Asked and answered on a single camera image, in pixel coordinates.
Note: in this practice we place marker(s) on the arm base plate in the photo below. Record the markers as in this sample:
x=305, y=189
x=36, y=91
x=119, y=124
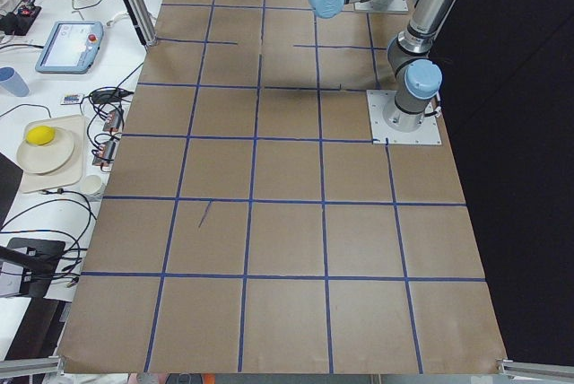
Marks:
x=382, y=6
x=389, y=125

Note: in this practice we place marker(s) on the blue teach pendant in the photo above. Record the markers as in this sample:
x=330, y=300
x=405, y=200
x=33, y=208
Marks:
x=71, y=48

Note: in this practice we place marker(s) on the black camera stand base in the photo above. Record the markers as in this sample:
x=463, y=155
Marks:
x=28, y=266

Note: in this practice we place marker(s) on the beige round plate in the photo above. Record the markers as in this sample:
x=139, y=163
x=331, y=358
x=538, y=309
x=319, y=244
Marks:
x=46, y=158

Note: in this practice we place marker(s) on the beige rectangular tray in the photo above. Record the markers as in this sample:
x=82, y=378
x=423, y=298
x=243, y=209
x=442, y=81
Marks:
x=72, y=171

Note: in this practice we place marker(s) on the brown paper table cover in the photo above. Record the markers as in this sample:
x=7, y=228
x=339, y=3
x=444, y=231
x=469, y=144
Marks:
x=250, y=223

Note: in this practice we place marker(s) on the small colourful card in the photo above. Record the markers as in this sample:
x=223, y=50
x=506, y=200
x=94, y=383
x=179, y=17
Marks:
x=72, y=99

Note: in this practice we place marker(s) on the black red controller device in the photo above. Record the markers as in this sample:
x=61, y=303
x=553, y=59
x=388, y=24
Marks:
x=18, y=24

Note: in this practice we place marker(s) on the small circuit board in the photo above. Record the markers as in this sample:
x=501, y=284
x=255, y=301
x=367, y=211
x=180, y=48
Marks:
x=114, y=121
x=104, y=154

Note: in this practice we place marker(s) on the lower small circuit board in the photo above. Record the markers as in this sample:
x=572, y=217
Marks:
x=104, y=154

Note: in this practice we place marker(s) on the yellow lemon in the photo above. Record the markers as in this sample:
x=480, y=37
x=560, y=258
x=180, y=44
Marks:
x=40, y=135

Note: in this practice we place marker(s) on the upper small circuit board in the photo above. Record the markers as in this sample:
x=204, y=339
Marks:
x=114, y=121

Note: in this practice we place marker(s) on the light blue plastic cup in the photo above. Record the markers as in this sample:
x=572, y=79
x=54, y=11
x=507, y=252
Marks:
x=12, y=82

